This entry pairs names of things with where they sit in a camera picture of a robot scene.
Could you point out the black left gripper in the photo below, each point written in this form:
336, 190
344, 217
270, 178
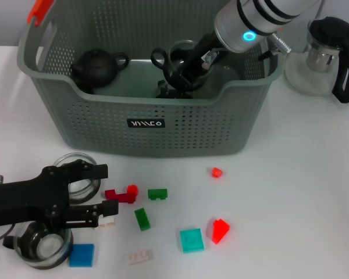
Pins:
23, 200

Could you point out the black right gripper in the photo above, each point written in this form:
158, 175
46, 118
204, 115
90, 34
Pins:
202, 55

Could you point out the glass teacup black insert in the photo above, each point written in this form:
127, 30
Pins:
174, 55
81, 189
43, 247
165, 93

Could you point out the blue square plate brick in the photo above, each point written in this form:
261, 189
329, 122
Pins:
81, 255

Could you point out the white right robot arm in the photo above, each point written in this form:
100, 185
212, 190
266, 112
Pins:
267, 11

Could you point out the grey perforated storage bin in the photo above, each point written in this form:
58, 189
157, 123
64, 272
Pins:
163, 136

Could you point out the dark red arch brick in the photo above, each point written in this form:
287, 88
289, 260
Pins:
116, 197

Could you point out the small orange-red stud brick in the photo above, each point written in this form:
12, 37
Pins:
132, 190

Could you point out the small white label tag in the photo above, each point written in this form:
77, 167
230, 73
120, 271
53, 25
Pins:
208, 59

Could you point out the white long brick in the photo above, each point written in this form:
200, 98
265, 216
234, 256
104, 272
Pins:
107, 224

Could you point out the green long brick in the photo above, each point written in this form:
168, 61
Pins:
142, 219

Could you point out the green notched brick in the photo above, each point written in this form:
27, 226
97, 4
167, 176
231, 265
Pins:
157, 194

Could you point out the white flat plate brick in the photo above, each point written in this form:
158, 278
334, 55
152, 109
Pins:
139, 257

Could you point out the black clay teapot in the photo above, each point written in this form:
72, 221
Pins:
96, 68

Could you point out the small orange-red rounded brick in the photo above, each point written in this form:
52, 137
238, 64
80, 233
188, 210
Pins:
217, 173

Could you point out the teal square plate brick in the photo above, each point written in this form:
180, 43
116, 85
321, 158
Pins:
192, 240

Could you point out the small black clay cup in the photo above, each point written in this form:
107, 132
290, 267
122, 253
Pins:
84, 87

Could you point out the orange-red slope brick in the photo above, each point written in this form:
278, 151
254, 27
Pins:
221, 231

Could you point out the glass teapot black lid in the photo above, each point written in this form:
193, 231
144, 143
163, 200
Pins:
320, 58

